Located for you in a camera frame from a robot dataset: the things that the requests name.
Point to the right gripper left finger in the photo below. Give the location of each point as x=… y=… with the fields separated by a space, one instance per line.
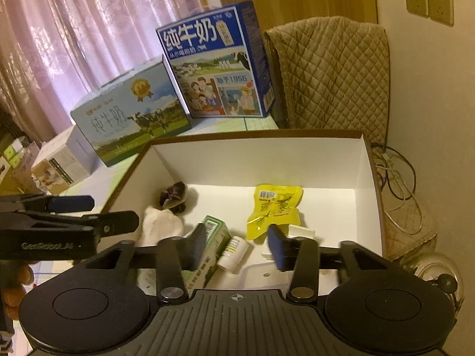
x=175 y=255

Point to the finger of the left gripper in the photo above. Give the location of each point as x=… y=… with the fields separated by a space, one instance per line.
x=47 y=203
x=112 y=223

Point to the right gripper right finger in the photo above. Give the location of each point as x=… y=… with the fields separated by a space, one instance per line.
x=303 y=287

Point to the white plastic hair claw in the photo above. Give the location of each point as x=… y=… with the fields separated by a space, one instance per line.
x=297 y=237

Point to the white sock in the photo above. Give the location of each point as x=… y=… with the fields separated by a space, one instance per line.
x=158 y=225

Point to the green white medicine box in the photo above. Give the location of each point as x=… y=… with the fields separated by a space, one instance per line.
x=217 y=237

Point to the dark brown hair scrunchie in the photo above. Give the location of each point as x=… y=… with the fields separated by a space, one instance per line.
x=173 y=198

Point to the yellow snack pouch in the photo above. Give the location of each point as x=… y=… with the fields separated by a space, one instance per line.
x=273 y=205

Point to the white pill bottle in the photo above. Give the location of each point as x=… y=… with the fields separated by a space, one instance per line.
x=234 y=252

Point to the person's left hand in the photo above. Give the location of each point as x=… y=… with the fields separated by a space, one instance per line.
x=12 y=297

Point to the white beige product box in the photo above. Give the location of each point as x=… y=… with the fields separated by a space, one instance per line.
x=63 y=162

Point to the green tissue packs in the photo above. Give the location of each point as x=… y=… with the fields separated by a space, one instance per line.
x=15 y=151

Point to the brown cardboard storage box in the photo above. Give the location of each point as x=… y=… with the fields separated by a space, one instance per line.
x=341 y=198

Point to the light blue milk carton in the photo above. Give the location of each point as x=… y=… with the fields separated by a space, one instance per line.
x=122 y=116

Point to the glass pot lid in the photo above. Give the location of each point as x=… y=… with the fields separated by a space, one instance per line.
x=440 y=271

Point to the pink curtain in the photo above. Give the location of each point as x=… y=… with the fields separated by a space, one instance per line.
x=54 y=52

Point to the quilted beige chair cover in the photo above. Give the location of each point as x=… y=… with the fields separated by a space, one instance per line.
x=332 y=73

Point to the dark blue milk carton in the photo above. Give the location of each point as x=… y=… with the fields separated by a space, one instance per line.
x=219 y=62

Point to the wall power sockets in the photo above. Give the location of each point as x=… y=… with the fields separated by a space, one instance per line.
x=441 y=11

